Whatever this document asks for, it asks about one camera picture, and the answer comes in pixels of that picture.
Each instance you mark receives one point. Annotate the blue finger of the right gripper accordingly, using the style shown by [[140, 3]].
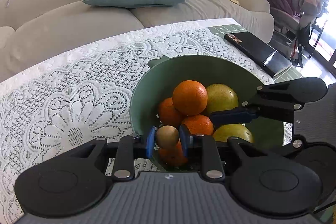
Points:
[[238, 115]]

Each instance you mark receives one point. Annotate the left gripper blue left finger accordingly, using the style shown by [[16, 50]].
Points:
[[128, 149]]

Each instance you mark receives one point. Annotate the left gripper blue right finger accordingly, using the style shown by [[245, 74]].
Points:
[[202, 152]]

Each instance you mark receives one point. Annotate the orange mandarin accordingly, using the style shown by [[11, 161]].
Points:
[[173, 156], [168, 114], [190, 97], [199, 124]]

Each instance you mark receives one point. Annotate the brown kiwi top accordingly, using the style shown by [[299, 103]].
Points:
[[167, 137]]

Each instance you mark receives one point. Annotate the green colander bowl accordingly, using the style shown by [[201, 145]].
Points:
[[166, 74]]

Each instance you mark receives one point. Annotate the green grid table mat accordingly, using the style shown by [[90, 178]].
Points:
[[289, 74]]

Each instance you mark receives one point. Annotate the black notebook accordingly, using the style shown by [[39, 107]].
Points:
[[258, 51]]

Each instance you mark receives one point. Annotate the pen on notebook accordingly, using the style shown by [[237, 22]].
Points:
[[269, 58]]

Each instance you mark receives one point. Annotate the white lace tablecloth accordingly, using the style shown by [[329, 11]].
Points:
[[85, 93]]

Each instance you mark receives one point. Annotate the beige sofa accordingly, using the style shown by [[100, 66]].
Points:
[[33, 31]]

